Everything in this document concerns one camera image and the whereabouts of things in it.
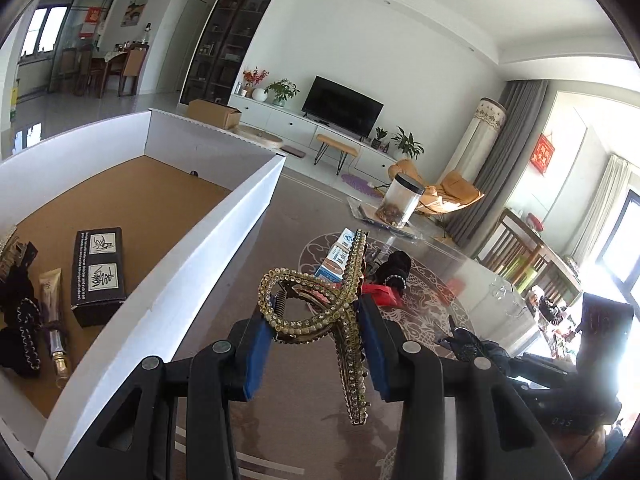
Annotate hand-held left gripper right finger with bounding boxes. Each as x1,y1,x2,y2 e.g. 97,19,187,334
356,294,573,480

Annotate orange lounge chair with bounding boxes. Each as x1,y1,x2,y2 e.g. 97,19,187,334
425,170,485,217
389,160,426,196

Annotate wooden dining set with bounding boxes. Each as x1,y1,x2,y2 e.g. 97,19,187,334
50,44,151,99

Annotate clear glass cups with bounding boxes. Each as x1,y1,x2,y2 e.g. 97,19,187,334
487,280,539,322

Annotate framed wall painting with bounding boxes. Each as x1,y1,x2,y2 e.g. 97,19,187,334
121,0,153,28

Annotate covered standing air conditioner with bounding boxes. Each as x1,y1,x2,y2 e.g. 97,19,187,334
445,97,507,202

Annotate black hair claw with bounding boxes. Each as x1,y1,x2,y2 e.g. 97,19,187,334
437,315,508,362

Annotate brown patterned glass desktop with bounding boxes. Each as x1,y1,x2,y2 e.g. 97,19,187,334
170,195,551,480

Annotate red wall hanging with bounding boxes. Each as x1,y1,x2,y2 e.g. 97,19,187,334
532,134,556,175

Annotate cardboard box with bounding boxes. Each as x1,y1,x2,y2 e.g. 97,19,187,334
187,99,241,130

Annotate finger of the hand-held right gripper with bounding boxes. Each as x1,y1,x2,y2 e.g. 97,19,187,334
477,342,531,386

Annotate person's right forearm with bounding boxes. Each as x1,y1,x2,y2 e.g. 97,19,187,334
565,425,628,480

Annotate black scrunchie with metal rings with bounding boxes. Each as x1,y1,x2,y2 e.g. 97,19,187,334
375,252,414,292

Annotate clear glass jar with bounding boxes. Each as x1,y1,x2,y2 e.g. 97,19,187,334
375,174,426,229

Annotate black printed box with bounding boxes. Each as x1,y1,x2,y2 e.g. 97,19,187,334
70,226,127,328

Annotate purple floor mat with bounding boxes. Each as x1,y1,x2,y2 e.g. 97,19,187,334
340,174,382,196

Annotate blue and white carton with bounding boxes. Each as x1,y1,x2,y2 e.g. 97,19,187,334
315,229,362,282

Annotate white storage box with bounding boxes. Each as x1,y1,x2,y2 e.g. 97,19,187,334
0,109,287,466

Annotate dark glass display cabinet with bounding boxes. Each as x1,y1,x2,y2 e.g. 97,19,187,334
180,0,289,106

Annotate white television console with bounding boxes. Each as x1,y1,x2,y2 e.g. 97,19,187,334
231,94,401,174

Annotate wooden bench with metal legs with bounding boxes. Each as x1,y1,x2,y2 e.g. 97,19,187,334
315,134,362,171

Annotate gold rhinestone hair claw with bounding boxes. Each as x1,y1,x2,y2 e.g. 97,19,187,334
257,229,373,426

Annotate wooden chair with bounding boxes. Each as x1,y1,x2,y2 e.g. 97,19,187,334
477,207,547,292

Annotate round cream floor cushion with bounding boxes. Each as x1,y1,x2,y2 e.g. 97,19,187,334
235,127,284,149

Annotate red window poster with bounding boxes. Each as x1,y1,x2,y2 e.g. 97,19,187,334
80,7,106,36

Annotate green potted plant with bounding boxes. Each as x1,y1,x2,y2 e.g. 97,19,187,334
265,78,301,107

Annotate leafy potted plant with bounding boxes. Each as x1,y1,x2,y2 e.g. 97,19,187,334
391,127,425,160

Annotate red flower arrangement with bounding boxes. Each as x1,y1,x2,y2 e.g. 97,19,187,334
243,66,270,97

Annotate red packet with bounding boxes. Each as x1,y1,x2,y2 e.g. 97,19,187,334
360,282,406,309

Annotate black television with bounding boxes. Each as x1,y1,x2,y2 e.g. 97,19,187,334
301,76,385,137

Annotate grey curtain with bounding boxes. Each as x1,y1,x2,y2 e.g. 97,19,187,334
475,80,551,257

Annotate clear gold cosmetic tube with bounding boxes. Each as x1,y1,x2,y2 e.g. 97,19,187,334
39,269,74,389

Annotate black scrunchie with stitched trim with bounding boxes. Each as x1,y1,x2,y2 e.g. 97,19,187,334
0,280,45,378

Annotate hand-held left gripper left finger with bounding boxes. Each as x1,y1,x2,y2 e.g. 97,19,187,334
55,307,275,480

